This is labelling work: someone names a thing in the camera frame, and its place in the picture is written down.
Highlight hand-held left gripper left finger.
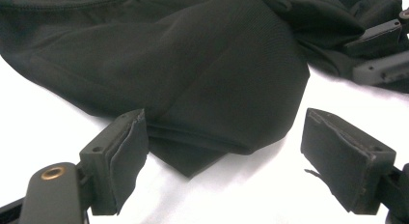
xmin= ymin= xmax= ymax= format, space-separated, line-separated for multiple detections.
xmin=79 ymin=108 xmax=150 ymax=216

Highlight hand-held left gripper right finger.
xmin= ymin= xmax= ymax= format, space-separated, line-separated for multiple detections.
xmin=300 ymin=107 xmax=397 ymax=215

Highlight black pants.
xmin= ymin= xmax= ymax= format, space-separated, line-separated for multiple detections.
xmin=0 ymin=0 xmax=409 ymax=179

